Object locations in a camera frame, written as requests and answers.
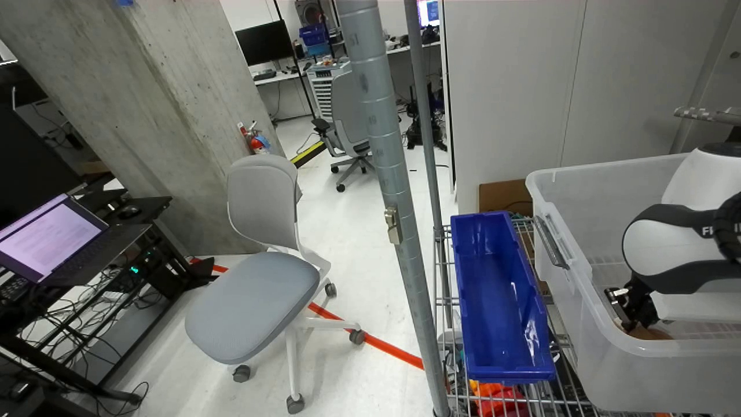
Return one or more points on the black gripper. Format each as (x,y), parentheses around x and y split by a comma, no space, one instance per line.
(633,304)

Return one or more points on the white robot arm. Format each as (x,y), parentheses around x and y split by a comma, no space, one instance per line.
(687,240)

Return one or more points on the clear plastic storage bin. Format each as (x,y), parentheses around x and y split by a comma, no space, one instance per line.
(608,191)

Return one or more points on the blue plastic tray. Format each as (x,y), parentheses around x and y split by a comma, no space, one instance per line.
(506,335)

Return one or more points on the brown cardboard box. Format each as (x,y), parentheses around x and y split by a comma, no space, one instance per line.
(506,196)

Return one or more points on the red item lower shelf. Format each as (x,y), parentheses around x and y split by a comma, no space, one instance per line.
(496,399)

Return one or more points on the grey storage cabinet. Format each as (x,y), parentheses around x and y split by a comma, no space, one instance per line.
(538,83)

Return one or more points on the grey rolling office chair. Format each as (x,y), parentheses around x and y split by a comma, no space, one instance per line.
(339,124)

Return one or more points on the white mesh office chair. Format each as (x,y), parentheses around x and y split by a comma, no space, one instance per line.
(264,295)

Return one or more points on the grey metal pole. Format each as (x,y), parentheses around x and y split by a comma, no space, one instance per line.
(365,39)

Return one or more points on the red fire extinguisher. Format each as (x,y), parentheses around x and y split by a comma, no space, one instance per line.
(254,139)

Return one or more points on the black computer desk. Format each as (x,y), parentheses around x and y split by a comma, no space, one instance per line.
(88,316)

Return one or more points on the computer monitor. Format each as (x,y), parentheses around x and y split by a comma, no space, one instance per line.
(47,236)

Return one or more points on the metal wire rack cart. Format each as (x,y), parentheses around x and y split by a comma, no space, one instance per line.
(687,365)

